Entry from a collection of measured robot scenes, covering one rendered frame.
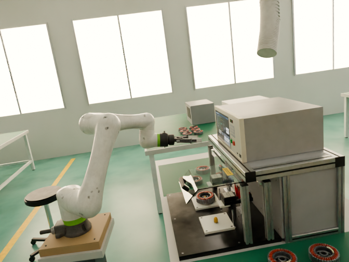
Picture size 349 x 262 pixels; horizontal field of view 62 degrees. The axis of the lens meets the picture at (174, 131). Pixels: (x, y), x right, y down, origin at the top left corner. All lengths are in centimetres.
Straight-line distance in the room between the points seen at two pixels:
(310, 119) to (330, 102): 595
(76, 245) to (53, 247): 11
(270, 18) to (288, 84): 423
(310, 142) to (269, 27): 141
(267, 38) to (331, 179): 147
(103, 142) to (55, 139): 501
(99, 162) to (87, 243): 40
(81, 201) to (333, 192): 114
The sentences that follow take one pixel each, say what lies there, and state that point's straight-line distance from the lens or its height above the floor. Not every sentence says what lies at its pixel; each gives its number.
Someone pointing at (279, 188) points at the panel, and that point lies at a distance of 135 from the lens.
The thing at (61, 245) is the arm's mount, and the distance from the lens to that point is 165.
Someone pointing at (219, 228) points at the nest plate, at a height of 78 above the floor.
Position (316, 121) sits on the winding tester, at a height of 125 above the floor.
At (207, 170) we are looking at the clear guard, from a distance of 143.
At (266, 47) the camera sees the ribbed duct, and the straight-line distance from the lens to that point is 256.
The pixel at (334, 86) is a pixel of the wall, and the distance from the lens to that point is 739.
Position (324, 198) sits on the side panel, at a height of 93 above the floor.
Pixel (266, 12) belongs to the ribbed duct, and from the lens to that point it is 273.
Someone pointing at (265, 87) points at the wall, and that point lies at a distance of 660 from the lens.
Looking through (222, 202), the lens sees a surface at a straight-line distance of 152.
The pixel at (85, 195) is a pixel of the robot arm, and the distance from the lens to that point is 147.
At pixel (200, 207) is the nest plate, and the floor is 78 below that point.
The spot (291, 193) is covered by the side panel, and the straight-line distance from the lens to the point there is 138.
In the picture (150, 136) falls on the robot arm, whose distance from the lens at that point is 190.
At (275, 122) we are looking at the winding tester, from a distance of 136.
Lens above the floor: 159
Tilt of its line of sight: 13 degrees down
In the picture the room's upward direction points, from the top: 8 degrees counter-clockwise
